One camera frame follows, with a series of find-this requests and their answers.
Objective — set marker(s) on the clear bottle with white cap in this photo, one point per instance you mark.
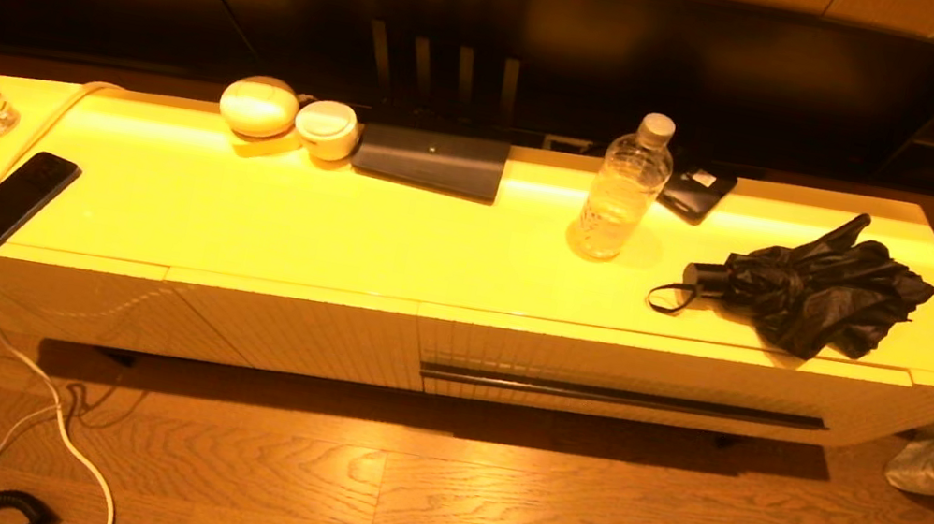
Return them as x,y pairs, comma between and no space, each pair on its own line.
619,202

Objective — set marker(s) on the cream white drawer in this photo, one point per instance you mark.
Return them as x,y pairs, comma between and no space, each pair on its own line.
602,361

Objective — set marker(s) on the black umbrella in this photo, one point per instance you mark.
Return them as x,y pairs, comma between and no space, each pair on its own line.
813,291

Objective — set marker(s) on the beige wooden cabinet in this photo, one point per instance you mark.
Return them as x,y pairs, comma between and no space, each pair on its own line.
339,231

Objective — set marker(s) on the dark grey flat box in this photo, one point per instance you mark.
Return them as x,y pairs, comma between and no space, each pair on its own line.
432,159

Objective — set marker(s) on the white round lidded cup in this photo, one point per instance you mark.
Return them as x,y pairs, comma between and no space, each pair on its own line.
326,127

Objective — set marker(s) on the small black labelled device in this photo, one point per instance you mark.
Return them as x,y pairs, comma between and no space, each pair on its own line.
691,200

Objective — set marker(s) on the white oval case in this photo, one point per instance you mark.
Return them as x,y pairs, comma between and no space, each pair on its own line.
257,108

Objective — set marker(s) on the black television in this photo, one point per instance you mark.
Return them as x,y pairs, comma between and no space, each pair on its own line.
653,56

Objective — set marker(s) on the black smartphone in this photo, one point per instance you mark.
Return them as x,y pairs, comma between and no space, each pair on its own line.
12,200

